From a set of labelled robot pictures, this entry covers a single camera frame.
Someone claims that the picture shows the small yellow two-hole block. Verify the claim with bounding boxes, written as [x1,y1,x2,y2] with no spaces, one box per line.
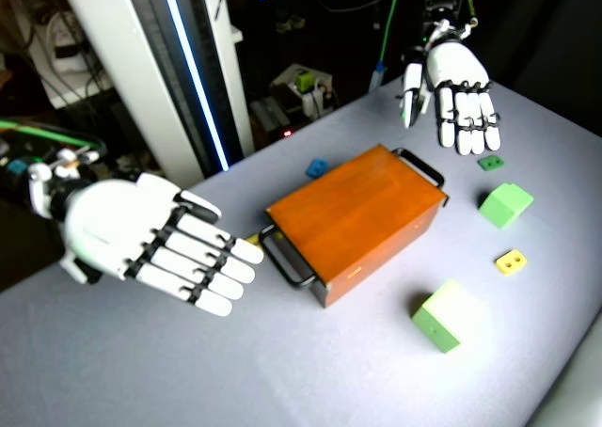
[494,248,529,277]

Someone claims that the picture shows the thick green cable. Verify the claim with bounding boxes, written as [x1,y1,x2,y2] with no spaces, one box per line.
[0,119,107,151]

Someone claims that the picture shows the small green two-hole block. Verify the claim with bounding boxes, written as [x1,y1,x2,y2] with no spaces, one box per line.
[478,154,507,172]

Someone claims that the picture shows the light green cube block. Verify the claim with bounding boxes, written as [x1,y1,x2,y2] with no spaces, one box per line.
[411,277,485,355]

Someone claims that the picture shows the white column with blue light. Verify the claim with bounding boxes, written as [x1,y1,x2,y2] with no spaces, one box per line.
[55,0,256,189]

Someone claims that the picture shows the dark device with red light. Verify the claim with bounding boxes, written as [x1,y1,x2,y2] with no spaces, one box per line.
[248,96,307,142]

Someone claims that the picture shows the light green house-shaped block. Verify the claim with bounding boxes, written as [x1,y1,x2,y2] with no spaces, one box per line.
[478,182,535,230]

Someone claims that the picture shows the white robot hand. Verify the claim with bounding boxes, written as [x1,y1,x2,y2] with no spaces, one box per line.
[401,40,503,157]
[59,172,265,318]

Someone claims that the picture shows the white power strip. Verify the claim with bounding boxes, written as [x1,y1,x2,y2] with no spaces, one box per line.
[270,63,341,118]

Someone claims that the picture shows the grey table cloth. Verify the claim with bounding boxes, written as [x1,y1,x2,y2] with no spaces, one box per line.
[0,74,602,427]

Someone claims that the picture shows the green cable with blue plug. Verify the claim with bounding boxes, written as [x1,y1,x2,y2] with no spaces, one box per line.
[368,0,405,93]

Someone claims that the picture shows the small blue two-hole block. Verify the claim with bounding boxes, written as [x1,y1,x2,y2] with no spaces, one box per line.
[306,158,330,180]

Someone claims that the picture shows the orange wooden box, black handles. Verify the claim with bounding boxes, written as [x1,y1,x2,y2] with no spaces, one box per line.
[258,144,451,309]

